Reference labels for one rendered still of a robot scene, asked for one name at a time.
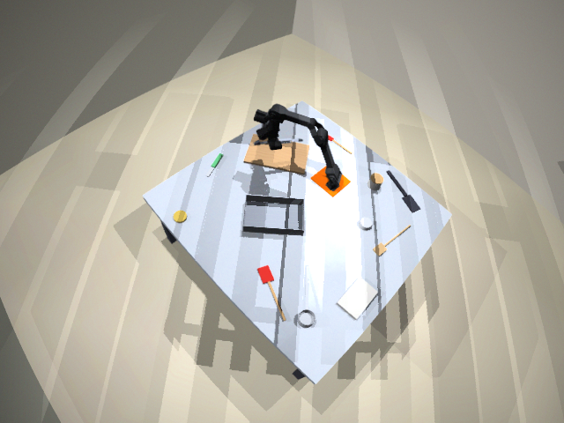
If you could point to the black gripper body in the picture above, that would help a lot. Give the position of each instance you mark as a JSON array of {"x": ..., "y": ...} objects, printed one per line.
[{"x": 274, "y": 144}]

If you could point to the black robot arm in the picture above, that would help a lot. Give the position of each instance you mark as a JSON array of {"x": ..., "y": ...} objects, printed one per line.
[{"x": 278, "y": 113}]

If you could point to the red spatula with wooden handle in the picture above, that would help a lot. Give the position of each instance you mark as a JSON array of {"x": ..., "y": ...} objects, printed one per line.
[{"x": 266, "y": 276}]

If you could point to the yellow round disc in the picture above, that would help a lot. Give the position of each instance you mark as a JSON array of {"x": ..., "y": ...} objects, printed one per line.
[{"x": 180, "y": 216}]

